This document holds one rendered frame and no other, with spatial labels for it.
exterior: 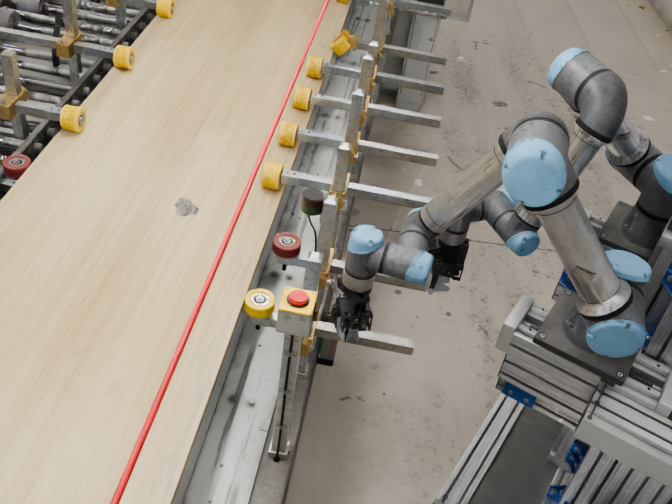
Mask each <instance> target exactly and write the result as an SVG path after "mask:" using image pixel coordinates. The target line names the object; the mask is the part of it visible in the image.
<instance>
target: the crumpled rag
mask: <svg viewBox="0 0 672 504"><path fill-rule="evenodd" d="M175 206H176V207H177V211H176V215H177V216H182V217H187V216H188V215H189V214H193V215H196V214H197V213H198V210H199V208H198V206H197V205H193V204H192V202H191V201H190V200H188V199H187V200H186V199H185V198H183V197H180V198H179V199H178V202H177V203H176V204H175Z"/></svg>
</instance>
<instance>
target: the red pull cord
mask: <svg viewBox="0 0 672 504"><path fill-rule="evenodd" d="M329 1H330V0H326V1H325V3H324V6H323V8H322V10H321V13H320V15H319V17H318V20H317V22H316V24H315V27H314V29H313V31H312V34H311V36H310V38H309V41H308V43H307V45H306V48H305V50H304V52H303V54H302V57H301V59H300V61H299V64H298V66H297V68H296V71H295V73H294V75H293V78H292V80H291V82H290V85H289V87H288V89H287V92H286V94H285V96H284V99H283V101H282V103H281V106H280V108H279V110H278V113H277V115H276V117H275V120H274V122H273V124H272V127H271V129H270V131H269V134H268V136H267V138H266V141H265V143H264V145H263V148H262V150H261V152H260V155H259V157H258V159H257V162H256V164H255V166H254V169H253V171H252V173H251V176H250V178H249V180H248V183H247V185H246V187H245V190H244V192H243V194H242V197H241V199H240V201H239V204H238V206H237V208H236V211H235V213H234V215H233V218H232V220H231V222H230V225H229V227H228V229H227V232H226V234H225V236H224V239H223V241H222V243H221V246H220V248H219V250H218V252H217V255H216V257H215V259H214V262H213V264H212V266H211V269H210V271H209V273H208V276H207V278H206V280H205V283H204V285H203V287H202V290H201V292H200V294H199V297H198V299H197V301H196V304H195V306H194V308H193V311H192V313H191V315H190V318H189V320H188V322H187V325H186V327H185V329H184V332H183V334H182V336H181V339H180V341H179V343H178V346H177V348H176V350H175V353H174V355H173V357H172V360H171V362H170V364H169V367H168V369H167V371H166V374H165V376H164V378H163V381H162V383H161V385H160V388H159V390H158V392H157V395H156V397H155V399H154V402H153V404H152V406H151V409H150V411H149V413H148V416H147V418H146V420H145V423H144V425H143V427H142V430H141V432H140V434H139V437H138V439H137V441H136V443H135V446H134V448H133V450H132V453H131V455H130V457H129V460H128V462H127V464H126V467H125V469H124V471H123V474H122V476H121V478H120V481H119V483H118V485H117V488H116V490H115V492H114V495H113V497H112V499H111V502H110V504H119V502H120V500H121V497H122V495H123V492H124V490H125V488H126V485H127V483H128V480H129V478H130V476H131V473H132V471H133V469H134V466H135V464H136V461H137V459H138V457H139V454H140V452H141V449H142V447H143V445H144V442H145V440H146V438H147V435H148V433H149V430H150V428H151V426H152V423H153V421H154V418H155V416H156V414H157V411H158V409H159V406H160V404H161V402H162V399H163V397H164V395H165V392H166V390H167V387H168V385H169V383H170V380H171V378H172V375H173V373H174V371H175V368H176V366H177V364H178V361H179V359H180V356H181V354H182V352H183V349H184V347H185V344H186V342H187V340H188V337H189V335H190V333H191V330H192V328H193V325H194V323H195V321H196V318H197V316H198V313H199V311H200V309H201V306H202V304H203V301H204V299H205V297H206V294H207V292H208V290H209V287H210V285H211V282H212V280H213V278H214V275H215V273H216V270H217V268H218V266H219V263H220V261H221V259H222V256H223V254H224V251H225V249H226V247H227V244H228V242H229V239H230V237H231V235H232V232H233V230H234V227H235V225H236V223H237V220H238V218H239V216H240V213H241V211H242V208H243V206H244V204H245V201H246V199H247V196H248V194H249V192H250V189H251V187H252V185H253V182H254V180H255V177H256V175H257V173H258V170H259V168H260V165H261V163H262V161H263V158H264V156H265V154H266V151H267V149H268V146H269V144H270V142H271V139H272V137H273V134H274V132H275V130H276V127H277V125H278V122H279V120H280V118H281V115H282V113H283V111H284V108H285V106H286V103H287V101H288V99H289V96H290V94H291V91H292V89H293V87H294V84H295V82H296V80H297V77H298V75H299V72H300V70H301V68H302V65H303V63H304V60H305V58H306V56H307V53H308V51H309V48H310V46H311V44H312V41H313V39H314V37H315V34H316V32H317V29H318V27H319V25H320V22H321V20H322V17H323V15H324V13H325V10H326V8H327V6H328V3H329Z"/></svg>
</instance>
